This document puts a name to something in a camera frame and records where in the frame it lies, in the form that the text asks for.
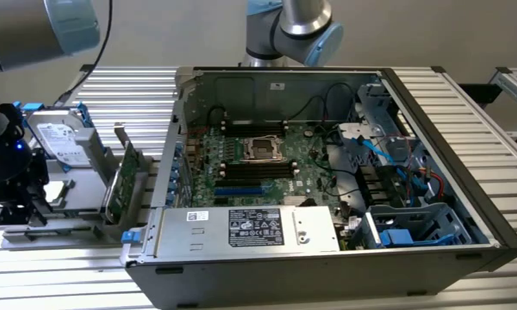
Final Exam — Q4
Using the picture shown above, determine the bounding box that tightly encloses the blue case latch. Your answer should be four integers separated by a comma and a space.
121, 227, 140, 245

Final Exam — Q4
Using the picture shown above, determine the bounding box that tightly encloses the blue expansion slot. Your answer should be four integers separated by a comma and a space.
213, 186, 264, 196

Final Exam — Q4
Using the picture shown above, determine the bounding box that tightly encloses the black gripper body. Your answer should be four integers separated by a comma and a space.
0, 137, 51, 203

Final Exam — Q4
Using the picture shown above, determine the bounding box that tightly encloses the black open PC case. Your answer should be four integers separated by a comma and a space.
119, 66, 517, 309

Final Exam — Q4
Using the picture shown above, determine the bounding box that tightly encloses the grey power supply unit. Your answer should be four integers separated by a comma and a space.
153, 205, 343, 260

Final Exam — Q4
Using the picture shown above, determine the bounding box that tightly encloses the CPU socket with metal frame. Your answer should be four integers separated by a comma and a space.
236, 134, 287, 162

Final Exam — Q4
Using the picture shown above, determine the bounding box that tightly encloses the silver CPU chip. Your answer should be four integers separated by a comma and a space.
43, 180, 77, 206

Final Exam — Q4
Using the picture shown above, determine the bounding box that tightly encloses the grey metal drive cage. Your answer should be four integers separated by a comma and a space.
336, 83, 417, 164

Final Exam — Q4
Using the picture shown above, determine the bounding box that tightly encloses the grey disk bay with blue clip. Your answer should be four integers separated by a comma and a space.
363, 202, 475, 250

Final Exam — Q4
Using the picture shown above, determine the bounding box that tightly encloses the green motherboard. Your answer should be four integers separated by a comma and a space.
184, 121, 343, 208

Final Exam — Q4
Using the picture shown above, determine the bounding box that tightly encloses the green graphics card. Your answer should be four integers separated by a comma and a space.
101, 121, 148, 227

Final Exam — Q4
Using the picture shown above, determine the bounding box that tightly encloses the thin black wire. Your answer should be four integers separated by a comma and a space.
289, 82, 357, 123

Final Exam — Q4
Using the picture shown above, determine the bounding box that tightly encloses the dark blue data wire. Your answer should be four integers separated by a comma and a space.
395, 163, 433, 198

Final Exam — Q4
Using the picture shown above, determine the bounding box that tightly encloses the silver hard disk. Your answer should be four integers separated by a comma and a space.
27, 109, 95, 169

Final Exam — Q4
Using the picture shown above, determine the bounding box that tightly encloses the grey parts rack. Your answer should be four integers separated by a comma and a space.
0, 127, 159, 253

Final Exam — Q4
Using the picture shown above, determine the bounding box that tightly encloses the red wire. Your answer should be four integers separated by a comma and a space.
429, 172, 448, 198

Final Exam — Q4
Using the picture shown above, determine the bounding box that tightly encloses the black RAM slot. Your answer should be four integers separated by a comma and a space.
221, 121, 285, 127
221, 130, 287, 137
221, 125, 287, 132
219, 167, 297, 174
219, 162, 296, 169
219, 172, 299, 180

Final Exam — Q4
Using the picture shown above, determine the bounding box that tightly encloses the light blue data wire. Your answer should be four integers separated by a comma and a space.
352, 136, 399, 166

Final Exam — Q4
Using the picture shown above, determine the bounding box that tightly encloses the blue disk caddy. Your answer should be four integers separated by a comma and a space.
11, 101, 92, 130

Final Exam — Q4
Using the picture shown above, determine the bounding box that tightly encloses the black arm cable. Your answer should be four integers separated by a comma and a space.
53, 0, 113, 109

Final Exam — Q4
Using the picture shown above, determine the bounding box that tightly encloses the black expansion slot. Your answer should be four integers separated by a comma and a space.
215, 180, 263, 189

